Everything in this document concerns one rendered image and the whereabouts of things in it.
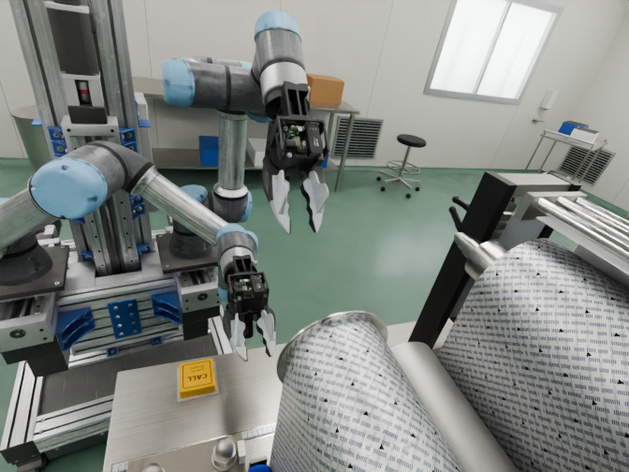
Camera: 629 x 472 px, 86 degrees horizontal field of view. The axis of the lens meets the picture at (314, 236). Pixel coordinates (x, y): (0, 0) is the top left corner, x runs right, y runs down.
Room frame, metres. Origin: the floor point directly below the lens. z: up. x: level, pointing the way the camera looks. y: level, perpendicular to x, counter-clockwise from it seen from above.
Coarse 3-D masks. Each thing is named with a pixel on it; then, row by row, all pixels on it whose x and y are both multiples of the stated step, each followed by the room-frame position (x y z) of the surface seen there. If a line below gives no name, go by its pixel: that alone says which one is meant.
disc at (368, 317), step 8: (344, 312) 0.28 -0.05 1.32; (352, 312) 0.28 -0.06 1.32; (360, 312) 0.29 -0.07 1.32; (368, 312) 0.30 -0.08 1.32; (320, 320) 0.27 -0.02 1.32; (328, 320) 0.27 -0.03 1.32; (336, 320) 0.27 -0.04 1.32; (368, 320) 0.29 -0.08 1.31; (376, 320) 0.30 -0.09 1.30; (304, 328) 0.26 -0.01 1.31; (312, 328) 0.26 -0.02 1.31; (320, 328) 0.27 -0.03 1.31; (384, 328) 0.30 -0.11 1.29; (296, 336) 0.26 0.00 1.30; (304, 336) 0.26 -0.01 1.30; (384, 336) 0.31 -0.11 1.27; (288, 344) 0.25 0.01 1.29; (296, 344) 0.26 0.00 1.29; (288, 352) 0.25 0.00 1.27; (280, 360) 0.25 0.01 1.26; (280, 368) 0.25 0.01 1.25; (280, 376) 0.25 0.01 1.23
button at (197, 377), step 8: (208, 360) 0.47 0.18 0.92; (184, 368) 0.44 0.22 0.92; (192, 368) 0.44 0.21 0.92; (200, 368) 0.45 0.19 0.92; (208, 368) 0.45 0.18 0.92; (184, 376) 0.42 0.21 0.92; (192, 376) 0.42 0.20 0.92; (200, 376) 0.43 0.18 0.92; (208, 376) 0.43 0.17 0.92; (184, 384) 0.40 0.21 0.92; (192, 384) 0.41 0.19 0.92; (200, 384) 0.41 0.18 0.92; (208, 384) 0.41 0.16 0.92; (184, 392) 0.39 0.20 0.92; (192, 392) 0.39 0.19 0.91; (200, 392) 0.40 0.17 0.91; (208, 392) 0.41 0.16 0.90
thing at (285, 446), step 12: (288, 420) 0.22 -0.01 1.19; (276, 432) 0.25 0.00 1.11; (288, 432) 0.22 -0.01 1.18; (276, 444) 0.24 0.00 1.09; (288, 444) 0.21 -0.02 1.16; (276, 456) 0.23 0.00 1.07; (288, 456) 0.20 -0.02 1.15; (300, 456) 0.18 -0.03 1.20; (276, 468) 0.23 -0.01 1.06; (288, 468) 0.20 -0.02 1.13; (300, 468) 0.17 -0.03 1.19
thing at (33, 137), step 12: (24, 108) 2.64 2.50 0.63; (36, 108) 2.68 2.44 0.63; (24, 120) 2.49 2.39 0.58; (24, 132) 2.50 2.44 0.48; (36, 132) 2.51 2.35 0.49; (24, 144) 2.52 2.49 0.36; (36, 144) 2.51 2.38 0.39; (36, 156) 2.51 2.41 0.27; (48, 156) 2.54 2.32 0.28; (36, 168) 2.52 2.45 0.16
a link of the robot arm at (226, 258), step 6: (228, 252) 0.59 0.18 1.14; (234, 252) 0.58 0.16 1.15; (240, 252) 0.59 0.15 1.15; (246, 252) 0.60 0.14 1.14; (222, 258) 0.58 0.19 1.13; (228, 258) 0.57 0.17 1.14; (252, 258) 0.59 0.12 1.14; (222, 264) 0.56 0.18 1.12; (240, 264) 0.56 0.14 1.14; (222, 270) 0.55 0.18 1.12
